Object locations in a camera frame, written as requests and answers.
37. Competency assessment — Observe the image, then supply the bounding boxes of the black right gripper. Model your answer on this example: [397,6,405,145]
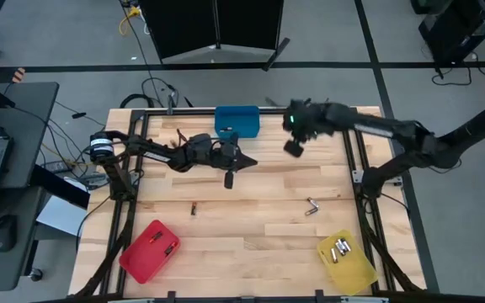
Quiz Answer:
[283,99,326,157]

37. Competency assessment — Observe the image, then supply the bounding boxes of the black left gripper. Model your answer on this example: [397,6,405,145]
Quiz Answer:
[211,132,258,190]

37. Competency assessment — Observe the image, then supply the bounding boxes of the blue plastic bin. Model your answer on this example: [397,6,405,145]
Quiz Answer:
[214,104,261,139]

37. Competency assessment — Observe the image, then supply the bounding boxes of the red plastic bin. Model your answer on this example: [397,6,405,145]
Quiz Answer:
[119,219,183,284]

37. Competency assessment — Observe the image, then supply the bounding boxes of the black folding partition screen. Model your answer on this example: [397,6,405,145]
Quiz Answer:
[138,0,291,72]

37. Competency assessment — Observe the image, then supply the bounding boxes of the yellow plastic bin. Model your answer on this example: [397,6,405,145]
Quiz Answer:
[316,229,378,296]

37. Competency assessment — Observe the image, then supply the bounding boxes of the large black equipment case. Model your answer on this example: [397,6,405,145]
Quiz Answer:
[418,0,485,66]

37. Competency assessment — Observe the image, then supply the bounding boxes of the white sheet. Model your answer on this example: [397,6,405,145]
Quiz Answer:
[35,195,88,237]

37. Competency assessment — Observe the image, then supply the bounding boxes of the black side desk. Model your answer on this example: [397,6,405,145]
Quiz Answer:
[0,82,61,292]

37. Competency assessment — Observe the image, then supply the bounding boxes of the black computer mouse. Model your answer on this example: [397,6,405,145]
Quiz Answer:
[0,214,19,253]

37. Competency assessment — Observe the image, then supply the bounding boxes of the black coiled floor cable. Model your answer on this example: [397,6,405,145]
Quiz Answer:
[119,77,181,109]

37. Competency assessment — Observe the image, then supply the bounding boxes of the tangled black cables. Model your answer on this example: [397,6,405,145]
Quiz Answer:
[42,99,109,178]

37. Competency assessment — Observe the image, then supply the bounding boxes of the yellow floor cable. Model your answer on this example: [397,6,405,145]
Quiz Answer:
[118,5,143,37]

